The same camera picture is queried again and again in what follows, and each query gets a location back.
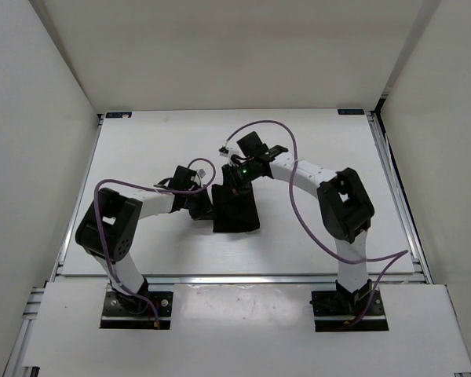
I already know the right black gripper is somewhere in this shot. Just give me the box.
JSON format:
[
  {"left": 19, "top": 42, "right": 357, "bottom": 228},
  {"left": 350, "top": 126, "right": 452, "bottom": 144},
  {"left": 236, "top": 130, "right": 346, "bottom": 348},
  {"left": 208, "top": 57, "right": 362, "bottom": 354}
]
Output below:
[{"left": 220, "top": 159, "right": 260, "bottom": 205}]

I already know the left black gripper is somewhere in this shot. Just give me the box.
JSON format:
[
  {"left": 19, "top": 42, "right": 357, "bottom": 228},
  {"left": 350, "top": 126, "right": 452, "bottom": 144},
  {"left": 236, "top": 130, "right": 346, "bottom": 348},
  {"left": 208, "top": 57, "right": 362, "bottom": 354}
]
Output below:
[{"left": 183, "top": 184, "right": 218, "bottom": 220}]

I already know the black skirt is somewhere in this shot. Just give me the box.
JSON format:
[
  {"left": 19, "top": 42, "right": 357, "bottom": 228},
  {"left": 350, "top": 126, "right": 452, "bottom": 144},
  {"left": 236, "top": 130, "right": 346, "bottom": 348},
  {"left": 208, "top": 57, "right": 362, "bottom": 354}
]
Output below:
[{"left": 211, "top": 185, "right": 261, "bottom": 233}]

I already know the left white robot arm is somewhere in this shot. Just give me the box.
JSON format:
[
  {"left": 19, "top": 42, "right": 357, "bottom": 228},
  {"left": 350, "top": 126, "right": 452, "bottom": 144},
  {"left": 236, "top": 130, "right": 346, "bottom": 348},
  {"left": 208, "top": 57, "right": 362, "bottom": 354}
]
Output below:
[{"left": 75, "top": 185, "right": 214, "bottom": 314}]

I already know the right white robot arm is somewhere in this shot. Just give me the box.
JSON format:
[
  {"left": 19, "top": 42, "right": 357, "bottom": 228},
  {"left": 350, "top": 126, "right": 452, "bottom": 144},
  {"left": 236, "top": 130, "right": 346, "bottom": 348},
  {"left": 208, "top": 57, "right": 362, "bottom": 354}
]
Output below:
[{"left": 219, "top": 145, "right": 374, "bottom": 314}]

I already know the left blue corner label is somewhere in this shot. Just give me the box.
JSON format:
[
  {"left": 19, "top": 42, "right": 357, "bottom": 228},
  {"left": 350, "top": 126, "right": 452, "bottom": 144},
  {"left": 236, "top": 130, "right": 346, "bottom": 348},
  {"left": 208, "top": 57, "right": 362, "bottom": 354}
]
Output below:
[{"left": 105, "top": 112, "right": 132, "bottom": 119}]

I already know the blue corner label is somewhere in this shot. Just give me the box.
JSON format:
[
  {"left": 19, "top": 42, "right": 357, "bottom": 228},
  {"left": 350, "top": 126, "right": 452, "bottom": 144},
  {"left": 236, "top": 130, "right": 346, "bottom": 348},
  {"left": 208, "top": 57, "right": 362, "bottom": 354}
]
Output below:
[
  {"left": 338, "top": 108, "right": 365, "bottom": 115},
  {"left": 105, "top": 112, "right": 132, "bottom": 119}
]

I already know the right blue corner label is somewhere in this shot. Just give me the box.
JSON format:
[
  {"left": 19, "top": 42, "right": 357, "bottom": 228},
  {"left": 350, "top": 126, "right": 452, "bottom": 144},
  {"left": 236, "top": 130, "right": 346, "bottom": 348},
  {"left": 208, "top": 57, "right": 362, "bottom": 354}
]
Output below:
[{"left": 338, "top": 108, "right": 365, "bottom": 115}]

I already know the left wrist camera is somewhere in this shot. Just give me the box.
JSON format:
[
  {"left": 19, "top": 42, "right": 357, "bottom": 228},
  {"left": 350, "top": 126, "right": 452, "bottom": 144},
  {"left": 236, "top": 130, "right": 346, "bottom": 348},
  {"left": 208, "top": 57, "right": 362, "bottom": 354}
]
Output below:
[{"left": 167, "top": 165, "right": 206, "bottom": 196}]

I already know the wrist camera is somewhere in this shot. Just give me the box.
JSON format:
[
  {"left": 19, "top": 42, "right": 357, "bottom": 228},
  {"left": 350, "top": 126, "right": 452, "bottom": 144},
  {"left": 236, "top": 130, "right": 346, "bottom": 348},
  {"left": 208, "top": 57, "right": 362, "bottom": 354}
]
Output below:
[
  {"left": 218, "top": 131, "right": 268, "bottom": 159},
  {"left": 167, "top": 165, "right": 206, "bottom": 196}
]

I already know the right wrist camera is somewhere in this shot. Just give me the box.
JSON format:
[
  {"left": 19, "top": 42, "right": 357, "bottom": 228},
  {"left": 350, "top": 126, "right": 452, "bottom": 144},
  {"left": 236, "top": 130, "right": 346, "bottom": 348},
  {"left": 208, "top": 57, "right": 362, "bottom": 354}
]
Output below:
[{"left": 218, "top": 131, "right": 268, "bottom": 159}]

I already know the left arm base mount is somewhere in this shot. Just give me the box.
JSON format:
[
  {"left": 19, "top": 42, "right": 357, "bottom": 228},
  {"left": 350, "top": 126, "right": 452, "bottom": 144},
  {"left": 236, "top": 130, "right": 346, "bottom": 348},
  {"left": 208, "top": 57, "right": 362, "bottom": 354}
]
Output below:
[{"left": 100, "top": 288, "right": 173, "bottom": 330}]

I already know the front aluminium frame rail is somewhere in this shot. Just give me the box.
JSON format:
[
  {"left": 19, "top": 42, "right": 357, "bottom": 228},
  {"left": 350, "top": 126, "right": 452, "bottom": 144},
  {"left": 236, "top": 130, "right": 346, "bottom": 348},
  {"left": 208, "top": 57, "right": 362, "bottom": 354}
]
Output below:
[{"left": 53, "top": 272, "right": 427, "bottom": 285}]

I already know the aluminium frame rail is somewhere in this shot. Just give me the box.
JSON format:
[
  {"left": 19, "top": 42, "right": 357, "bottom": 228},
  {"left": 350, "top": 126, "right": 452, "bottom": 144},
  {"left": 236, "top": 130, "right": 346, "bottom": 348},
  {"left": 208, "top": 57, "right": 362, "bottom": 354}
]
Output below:
[
  {"left": 367, "top": 111, "right": 434, "bottom": 284},
  {"left": 53, "top": 272, "right": 427, "bottom": 285}
]

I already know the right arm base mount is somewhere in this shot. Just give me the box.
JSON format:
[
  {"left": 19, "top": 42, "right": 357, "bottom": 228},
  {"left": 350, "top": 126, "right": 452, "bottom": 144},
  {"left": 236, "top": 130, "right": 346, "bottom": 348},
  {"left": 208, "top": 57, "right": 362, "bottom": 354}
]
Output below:
[{"left": 309, "top": 289, "right": 389, "bottom": 333}]

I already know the right aluminium frame rail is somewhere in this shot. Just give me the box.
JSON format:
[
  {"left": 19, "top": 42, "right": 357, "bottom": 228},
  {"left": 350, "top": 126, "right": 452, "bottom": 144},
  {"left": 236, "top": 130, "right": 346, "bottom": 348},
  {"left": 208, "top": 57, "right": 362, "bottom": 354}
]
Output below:
[{"left": 367, "top": 111, "right": 434, "bottom": 284}]

